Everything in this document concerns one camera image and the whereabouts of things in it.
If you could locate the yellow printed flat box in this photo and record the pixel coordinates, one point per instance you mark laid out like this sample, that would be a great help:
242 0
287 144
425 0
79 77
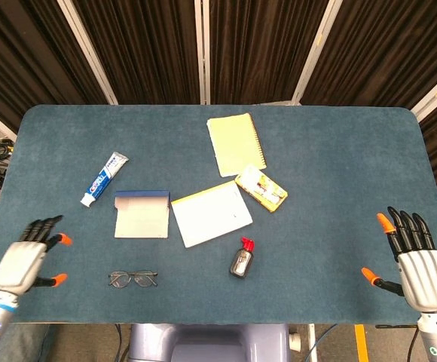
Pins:
261 188

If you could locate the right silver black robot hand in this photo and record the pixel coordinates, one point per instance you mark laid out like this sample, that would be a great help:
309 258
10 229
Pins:
423 275

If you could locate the blue table cover cloth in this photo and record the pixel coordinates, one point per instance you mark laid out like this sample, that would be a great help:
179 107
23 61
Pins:
316 245

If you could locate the black eyeglasses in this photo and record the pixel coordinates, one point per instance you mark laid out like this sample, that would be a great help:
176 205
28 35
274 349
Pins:
120 279

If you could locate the white notepad yellow binding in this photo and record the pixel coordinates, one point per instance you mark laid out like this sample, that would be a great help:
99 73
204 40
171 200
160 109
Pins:
211 215

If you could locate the blue grey fabric bundle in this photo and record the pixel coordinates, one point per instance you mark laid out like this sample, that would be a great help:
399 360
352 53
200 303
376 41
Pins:
26 343

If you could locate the yellow floor tape strip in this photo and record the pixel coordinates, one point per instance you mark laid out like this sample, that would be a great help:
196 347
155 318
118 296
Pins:
361 343

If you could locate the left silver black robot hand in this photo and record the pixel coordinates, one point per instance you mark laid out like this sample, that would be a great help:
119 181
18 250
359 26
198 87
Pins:
19 264

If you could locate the white table leg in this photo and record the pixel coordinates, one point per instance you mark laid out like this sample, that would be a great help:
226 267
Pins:
312 343

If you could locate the pale green spiral notebook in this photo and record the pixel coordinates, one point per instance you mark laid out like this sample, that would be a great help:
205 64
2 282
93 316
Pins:
235 145

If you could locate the lavender robot base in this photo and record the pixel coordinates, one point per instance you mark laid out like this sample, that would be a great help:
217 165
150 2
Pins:
203 339

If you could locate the black ink bottle red cap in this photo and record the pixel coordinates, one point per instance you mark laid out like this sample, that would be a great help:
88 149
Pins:
242 262

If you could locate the blue white toothpaste tube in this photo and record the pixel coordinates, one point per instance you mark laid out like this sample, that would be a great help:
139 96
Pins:
103 179

